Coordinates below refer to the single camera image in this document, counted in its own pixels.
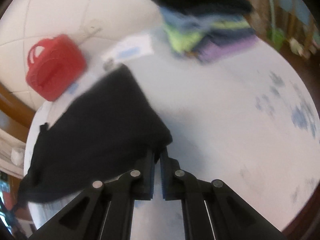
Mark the white paper sheet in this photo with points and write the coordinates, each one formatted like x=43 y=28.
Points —
x=129 y=48

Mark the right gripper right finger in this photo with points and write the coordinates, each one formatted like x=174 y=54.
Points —
x=212 y=210

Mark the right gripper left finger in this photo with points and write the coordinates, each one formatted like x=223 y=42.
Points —
x=105 y=211

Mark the stack of folded clothes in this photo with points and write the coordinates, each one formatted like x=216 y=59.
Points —
x=207 y=29

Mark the black printed t-shirt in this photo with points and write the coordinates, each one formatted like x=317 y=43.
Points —
x=100 y=136

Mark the red small suitcase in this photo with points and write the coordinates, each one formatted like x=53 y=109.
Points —
x=54 y=64

